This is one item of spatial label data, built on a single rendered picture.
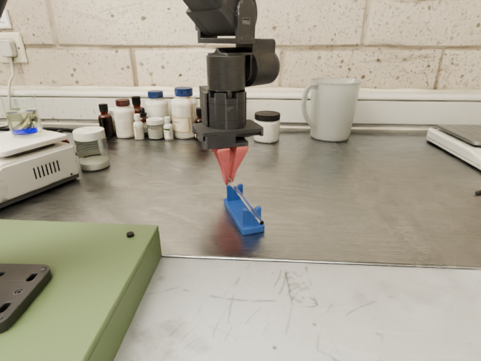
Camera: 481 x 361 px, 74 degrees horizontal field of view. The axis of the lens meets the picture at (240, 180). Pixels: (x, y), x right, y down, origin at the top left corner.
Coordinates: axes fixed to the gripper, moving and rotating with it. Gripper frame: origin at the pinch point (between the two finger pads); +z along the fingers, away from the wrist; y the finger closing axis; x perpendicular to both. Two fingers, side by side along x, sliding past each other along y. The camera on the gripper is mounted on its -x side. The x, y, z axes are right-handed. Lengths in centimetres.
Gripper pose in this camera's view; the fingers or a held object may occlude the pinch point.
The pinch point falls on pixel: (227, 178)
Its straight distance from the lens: 54.4
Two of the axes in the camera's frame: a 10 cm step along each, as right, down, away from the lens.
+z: 0.0, 9.2, 3.9
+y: -9.5, 1.2, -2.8
